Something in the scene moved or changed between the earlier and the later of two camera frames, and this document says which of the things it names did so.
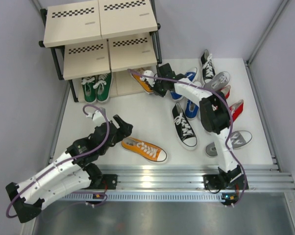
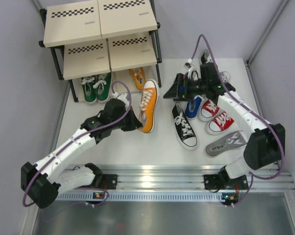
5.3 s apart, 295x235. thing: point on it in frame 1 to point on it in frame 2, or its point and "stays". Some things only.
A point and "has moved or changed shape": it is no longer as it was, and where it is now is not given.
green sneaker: (103, 87) stays
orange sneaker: (140, 148) to (150, 95)
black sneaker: (185, 130) stays
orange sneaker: (142, 83) has moved or changed shape
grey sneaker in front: (237, 139) stays
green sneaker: (89, 89) stays
